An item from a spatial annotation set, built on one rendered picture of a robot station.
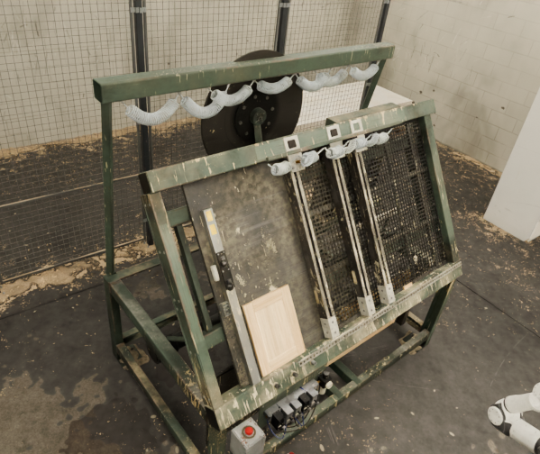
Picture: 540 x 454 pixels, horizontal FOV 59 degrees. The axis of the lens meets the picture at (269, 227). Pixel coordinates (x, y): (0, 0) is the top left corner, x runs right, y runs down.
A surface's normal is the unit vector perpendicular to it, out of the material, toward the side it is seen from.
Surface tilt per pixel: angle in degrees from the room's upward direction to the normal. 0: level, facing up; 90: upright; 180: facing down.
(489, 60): 90
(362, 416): 0
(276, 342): 57
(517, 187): 90
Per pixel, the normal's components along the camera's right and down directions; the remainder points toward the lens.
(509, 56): -0.80, 0.28
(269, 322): 0.58, -0.02
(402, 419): 0.10, -0.82
